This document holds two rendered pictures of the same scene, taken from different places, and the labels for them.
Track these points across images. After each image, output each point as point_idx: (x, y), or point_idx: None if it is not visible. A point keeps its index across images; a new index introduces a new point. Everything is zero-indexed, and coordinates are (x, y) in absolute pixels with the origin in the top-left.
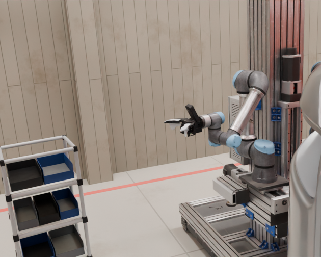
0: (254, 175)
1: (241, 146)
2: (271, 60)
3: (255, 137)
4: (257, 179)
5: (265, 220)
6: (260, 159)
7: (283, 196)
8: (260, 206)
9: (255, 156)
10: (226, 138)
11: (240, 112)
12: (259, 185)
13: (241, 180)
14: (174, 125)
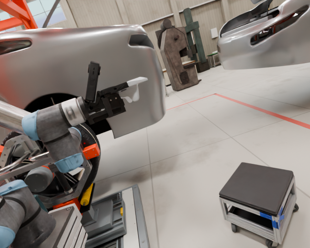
0: (48, 221)
1: (11, 211)
2: None
3: None
4: (53, 219)
5: (83, 242)
6: (33, 196)
7: (59, 209)
8: (74, 242)
9: (30, 199)
10: (77, 131)
11: (26, 111)
12: (63, 213)
13: (56, 247)
14: (131, 92)
